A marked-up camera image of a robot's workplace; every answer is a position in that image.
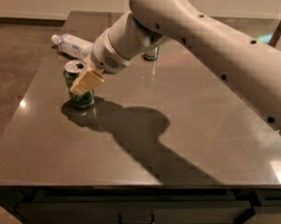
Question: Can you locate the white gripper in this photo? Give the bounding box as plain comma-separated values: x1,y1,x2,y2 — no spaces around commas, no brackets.
69,31,131,95

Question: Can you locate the green soda can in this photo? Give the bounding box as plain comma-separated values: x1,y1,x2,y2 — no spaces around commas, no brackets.
64,60,95,109

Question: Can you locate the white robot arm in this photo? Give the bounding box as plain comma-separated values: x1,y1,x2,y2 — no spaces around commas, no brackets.
70,0,281,132

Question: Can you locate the blue silver redbull can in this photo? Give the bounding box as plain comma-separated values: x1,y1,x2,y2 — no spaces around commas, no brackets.
143,46,160,61

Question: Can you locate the clear plastic water bottle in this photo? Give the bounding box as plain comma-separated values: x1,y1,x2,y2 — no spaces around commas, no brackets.
51,34,93,60

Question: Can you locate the dark cabinet drawer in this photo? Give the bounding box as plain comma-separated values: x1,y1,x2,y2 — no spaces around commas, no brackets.
17,200,250,224

